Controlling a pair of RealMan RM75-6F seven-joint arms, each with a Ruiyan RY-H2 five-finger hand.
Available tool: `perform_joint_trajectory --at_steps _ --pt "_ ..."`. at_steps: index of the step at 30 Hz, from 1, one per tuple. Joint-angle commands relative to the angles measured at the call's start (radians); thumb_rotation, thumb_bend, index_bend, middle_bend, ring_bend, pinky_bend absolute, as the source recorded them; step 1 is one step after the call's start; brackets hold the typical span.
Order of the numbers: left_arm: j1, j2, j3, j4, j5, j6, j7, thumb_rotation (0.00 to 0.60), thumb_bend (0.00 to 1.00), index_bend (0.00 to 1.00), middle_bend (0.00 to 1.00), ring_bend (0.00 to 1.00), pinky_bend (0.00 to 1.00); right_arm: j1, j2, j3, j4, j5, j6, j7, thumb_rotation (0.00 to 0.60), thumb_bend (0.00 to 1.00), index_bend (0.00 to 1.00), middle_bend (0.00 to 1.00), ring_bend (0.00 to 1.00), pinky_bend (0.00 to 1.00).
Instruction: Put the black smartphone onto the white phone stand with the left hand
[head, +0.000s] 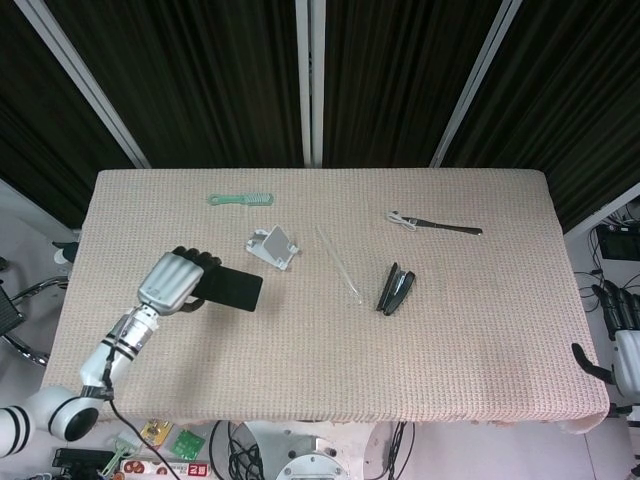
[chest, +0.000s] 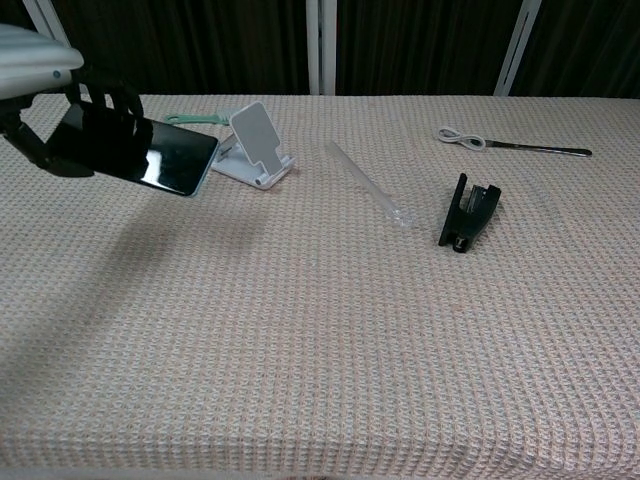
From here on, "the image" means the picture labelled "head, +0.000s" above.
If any black stapler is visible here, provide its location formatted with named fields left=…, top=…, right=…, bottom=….
left=374, top=261, right=418, bottom=316

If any white black small gadget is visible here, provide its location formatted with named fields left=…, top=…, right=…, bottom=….
left=52, top=239, right=81, bottom=266

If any black smartphone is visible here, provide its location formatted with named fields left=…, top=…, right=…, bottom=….
left=192, top=264, right=265, bottom=314

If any green plastic comb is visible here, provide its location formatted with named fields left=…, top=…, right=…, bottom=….
left=206, top=192, right=276, bottom=207

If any chrome frame chair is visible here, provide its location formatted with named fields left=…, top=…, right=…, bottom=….
left=0, top=257, right=71, bottom=367

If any slanted white frame post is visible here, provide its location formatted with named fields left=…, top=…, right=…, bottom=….
left=12, top=0, right=151, bottom=169
left=429, top=0, right=524, bottom=169

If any black floor cable bundle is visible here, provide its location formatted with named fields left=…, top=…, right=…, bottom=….
left=208, top=422, right=266, bottom=480

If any green circuit board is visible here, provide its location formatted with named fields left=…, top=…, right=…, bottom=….
left=172, top=428, right=207, bottom=459

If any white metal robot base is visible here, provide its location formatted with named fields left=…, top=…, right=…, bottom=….
left=239, top=419, right=381, bottom=480

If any beige woven tablecloth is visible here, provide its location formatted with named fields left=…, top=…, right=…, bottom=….
left=42, top=168, right=611, bottom=436

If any metal table knife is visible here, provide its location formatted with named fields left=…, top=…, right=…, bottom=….
left=399, top=215, right=484, bottom=236

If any black monitor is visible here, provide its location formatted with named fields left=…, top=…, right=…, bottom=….
left=597, top=228, right=640, bottom=261

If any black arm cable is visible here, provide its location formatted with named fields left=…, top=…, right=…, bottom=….
left=102, top=347, right=217, bottom=480

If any white folding phone stand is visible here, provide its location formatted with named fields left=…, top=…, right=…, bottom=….
left=244, top=224, right=304, bottom=273

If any green plastic clip tool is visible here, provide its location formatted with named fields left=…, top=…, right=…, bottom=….
left=97, top=434, right=137, bottom=480

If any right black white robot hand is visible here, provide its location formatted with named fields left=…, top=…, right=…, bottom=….
left=571, top=279, right=640, bottom=397

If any yellow circuit board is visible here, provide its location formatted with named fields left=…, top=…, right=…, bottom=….
left=139, top=419, right=174, bottom=446

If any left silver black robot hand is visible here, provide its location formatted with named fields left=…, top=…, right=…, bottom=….
left=137, top=244, right=224, bottom=317

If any black rectangular tray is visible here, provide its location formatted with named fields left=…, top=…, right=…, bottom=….
left=52, top=448, right=116, bottom=469

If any black pleated curtain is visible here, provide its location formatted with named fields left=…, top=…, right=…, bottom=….
left=0, top=0, right=640, bottom=231

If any red white printed box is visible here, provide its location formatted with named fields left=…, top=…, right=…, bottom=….
left=119, top=459, right=209, bottom=480

